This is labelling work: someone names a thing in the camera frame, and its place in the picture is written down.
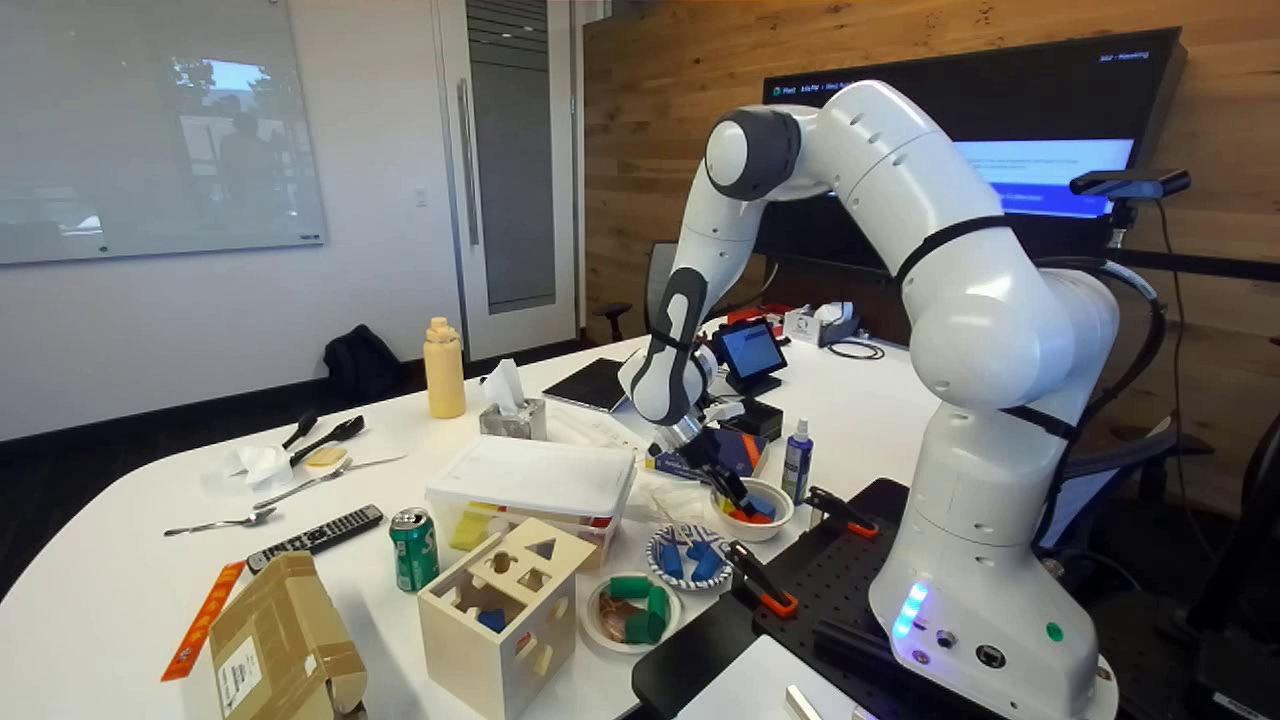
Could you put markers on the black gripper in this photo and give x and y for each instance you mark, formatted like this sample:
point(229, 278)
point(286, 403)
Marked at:
point(688, 441)

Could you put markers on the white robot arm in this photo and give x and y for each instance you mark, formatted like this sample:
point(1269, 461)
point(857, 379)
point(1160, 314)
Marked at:
point(984, 305)

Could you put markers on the white bowl with colored blocks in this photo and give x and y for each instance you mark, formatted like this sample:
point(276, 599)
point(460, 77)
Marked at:
point(775, 526)

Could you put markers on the blue white spray bottle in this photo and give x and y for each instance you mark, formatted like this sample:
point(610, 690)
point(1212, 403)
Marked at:
point(797, 466)

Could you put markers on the black power adapter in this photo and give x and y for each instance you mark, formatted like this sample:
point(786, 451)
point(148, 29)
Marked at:
point(763, 420)

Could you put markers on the orange black clamp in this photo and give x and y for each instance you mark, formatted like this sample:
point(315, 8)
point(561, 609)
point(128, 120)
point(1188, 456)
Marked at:
point(763, 587)
point(841, 515)

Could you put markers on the black tablet with blue screen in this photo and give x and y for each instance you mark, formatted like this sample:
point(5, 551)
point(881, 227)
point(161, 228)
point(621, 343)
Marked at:
point(749, 348)

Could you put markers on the black flat mat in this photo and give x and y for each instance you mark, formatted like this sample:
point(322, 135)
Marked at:
point(585, 384)

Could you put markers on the white bowl with green cylinders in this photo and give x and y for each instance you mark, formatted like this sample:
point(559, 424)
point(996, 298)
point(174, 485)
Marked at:
point(602, 633)

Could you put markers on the white flat box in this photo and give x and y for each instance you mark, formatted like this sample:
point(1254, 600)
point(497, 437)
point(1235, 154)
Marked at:
point(532, 479)

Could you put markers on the white panel with black rim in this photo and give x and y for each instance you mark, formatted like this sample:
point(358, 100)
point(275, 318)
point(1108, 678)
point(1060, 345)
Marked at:
point(763, 684)

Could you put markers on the grey tissue box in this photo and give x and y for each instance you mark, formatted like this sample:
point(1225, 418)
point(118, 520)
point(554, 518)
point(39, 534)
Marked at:
point(513, 418)

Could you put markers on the yellow sponge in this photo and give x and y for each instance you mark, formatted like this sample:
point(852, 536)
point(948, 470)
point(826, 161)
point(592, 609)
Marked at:
point(474, 529)

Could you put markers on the blue piece in sorter box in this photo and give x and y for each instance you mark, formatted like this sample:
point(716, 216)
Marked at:
point(493, 622)

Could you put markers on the wooden shape sorter box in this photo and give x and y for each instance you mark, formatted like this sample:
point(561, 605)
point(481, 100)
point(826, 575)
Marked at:
point(487, 653)

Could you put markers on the yellow squeeze bottle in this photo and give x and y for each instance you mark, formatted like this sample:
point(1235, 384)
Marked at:
point(444, 374)

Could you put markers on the green soda can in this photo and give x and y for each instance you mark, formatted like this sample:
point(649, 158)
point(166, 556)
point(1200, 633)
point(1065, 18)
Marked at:
point(413, 555)

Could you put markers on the blue office chair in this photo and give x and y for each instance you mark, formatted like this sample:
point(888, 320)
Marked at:
point(1104, 466)

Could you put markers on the black bag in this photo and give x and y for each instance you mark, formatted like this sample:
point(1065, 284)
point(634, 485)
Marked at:
point(363, 361)

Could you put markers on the white door with glass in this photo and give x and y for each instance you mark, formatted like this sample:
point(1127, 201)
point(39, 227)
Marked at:
point(513, 161)

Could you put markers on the black ladle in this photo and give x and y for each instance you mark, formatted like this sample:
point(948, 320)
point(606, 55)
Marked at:
point(333, 437)

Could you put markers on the black remote control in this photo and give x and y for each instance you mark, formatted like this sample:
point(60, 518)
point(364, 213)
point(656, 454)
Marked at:
point(322, 534)

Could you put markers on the black spoon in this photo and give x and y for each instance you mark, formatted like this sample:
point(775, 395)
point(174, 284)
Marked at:
point(299, 429)

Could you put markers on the brown cardboard box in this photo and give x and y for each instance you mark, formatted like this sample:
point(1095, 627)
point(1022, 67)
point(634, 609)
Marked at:
point(286, 640)

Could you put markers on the white crumpled napkin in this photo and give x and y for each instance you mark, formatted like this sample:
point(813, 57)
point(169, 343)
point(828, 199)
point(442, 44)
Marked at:
point(252, 461)

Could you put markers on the silver fork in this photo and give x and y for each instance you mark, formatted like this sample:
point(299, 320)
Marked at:
point(220, 520)

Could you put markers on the large black monitor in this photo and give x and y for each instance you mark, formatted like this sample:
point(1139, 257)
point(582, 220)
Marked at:
point(1065, 93)

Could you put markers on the black office chair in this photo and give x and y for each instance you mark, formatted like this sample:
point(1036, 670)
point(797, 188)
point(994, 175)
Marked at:
point(1245, 575)

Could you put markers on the orange ruler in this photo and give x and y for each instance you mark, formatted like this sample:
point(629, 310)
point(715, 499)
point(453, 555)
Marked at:
point(200, 627)

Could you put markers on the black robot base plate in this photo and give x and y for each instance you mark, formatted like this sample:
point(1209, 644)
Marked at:
point(826, 587)

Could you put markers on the wall whiteboard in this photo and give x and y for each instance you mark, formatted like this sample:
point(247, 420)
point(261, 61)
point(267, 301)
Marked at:
point(145, 120)

